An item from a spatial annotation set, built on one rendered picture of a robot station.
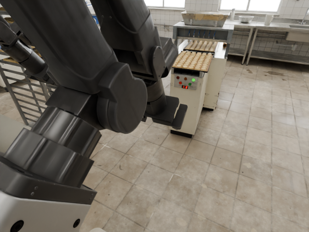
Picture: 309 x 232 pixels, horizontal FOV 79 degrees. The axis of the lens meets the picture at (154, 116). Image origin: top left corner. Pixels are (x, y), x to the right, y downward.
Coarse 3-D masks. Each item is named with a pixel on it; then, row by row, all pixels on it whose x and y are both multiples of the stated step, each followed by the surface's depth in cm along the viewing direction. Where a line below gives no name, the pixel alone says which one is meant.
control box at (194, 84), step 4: (176, 76) 193; (180, 76) 192; (184, 76) 190; (188, 76) 189; (192, 76) 189; (196, 76) 189; (176, 80) 196; (180, 80) 194; (184, 80) 192; (188, 80) 191; (196, 80) 188; (176, 84) 198; (180, 84) 196; (184, 84) 195; (188, 84) 193; (192, 84) 192; (196, 84) 190; (188, 88) 196; (192, 88) 194; (196, 88) 194
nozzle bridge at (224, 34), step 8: (176, 24) 241; (184, 24) 241; (224, 24) 241; (176, 32) 239; (184, 32) 243; (192, 32) 240; (200, 32) 237; (208, 32) 233; (216, 32) 230; (224, 32) 227; (232, 32) 217; (176, 40) 254; (200, 40) 237; (208, 40) 234; (216, 40) 230; (224, 40) 227
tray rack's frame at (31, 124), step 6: (0, 66) 194; (0, 72) 196; (6, 78) 202; (6, 84) 203; (12, 90) 210; (12, 96) 212; (36, 102) 242; (18, 108) 221; (24, 120) 231; (36, 120) 244; (30, 126) 234
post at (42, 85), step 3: (27, 45) 155; (39, 81) 175; (42, 84) 176; (42, 87) 177; (45, 87) 179; (42, 90) 180; (45, 90) 180; (45, 93) 181; (45, 96) 183; (48, 96) 184
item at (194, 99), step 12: (180, 72) 197; (192, 72) 194; (204, 84) 218; (180, 96) 207; (192, 96) 202; (204, 96) 265; (192, 108) 210; (192, 120) 219; (180, 132) 239; (192, 132) 228
